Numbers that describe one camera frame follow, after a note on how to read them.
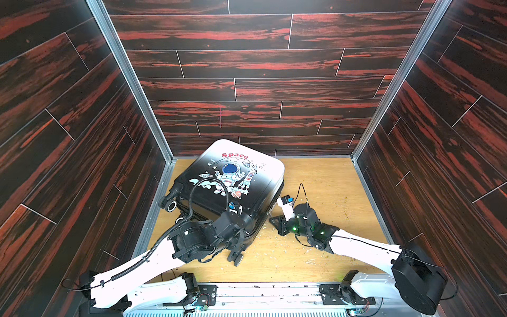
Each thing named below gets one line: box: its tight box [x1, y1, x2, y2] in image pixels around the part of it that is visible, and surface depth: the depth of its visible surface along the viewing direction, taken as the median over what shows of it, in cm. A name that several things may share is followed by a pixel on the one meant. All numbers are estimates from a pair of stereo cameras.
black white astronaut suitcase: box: [159, 138, 286, 267], surface depth 82 cm
